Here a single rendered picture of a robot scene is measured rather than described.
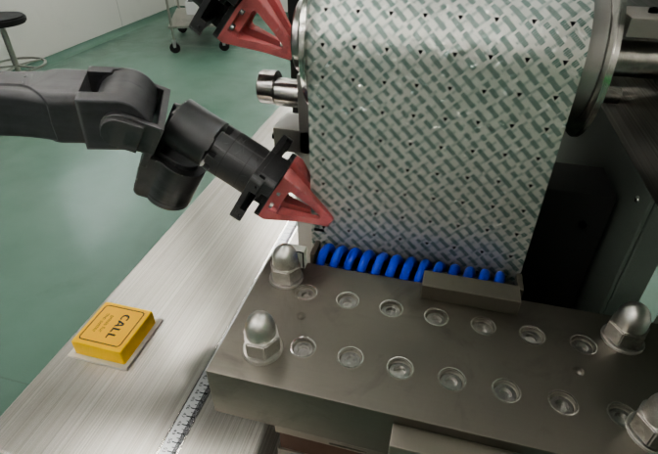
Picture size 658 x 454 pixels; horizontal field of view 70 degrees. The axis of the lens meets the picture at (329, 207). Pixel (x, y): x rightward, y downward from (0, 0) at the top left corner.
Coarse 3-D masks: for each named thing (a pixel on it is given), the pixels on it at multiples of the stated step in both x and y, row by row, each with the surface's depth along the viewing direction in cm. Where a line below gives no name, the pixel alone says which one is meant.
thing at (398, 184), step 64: (320, 128) 47; (384, 128) 46; (448, 128) 44; (512, 128) 43; (320, 192) 52; (384, 192) 50; (448, 192) 48; (512, 192) 46; (448, 256) 52; (512, 256) 50
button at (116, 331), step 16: (112, 304) 62; (96, 320) 60; (112, 320) 60; (128, 320) 60; (144, 320) 60; (80, 336) 58; (96, 336) 58; (112, 336) 58; (128, 336) 58; (144, 336) 60; (80, 352) 58; (96, 352) 57; (112, 352) 56; (128, 352) 57
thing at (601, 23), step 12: (600, 0) 39; (600, 12) 38; (600, 24) 38; (600, 36) 38; (588, 48) 38; (600, 48) 38; (588, 60) 39; (600, 60) 38; (588, 72) 39; (588, 84) 40; (576, 96) 41; (588, 96) 40; (576, 108) 42
